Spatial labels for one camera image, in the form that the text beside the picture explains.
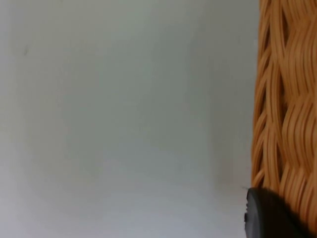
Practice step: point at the pale brown wicker basket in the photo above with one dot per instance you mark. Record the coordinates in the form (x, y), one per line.
(289, 99)

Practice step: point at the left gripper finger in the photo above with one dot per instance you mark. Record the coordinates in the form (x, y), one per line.
(267, 218)

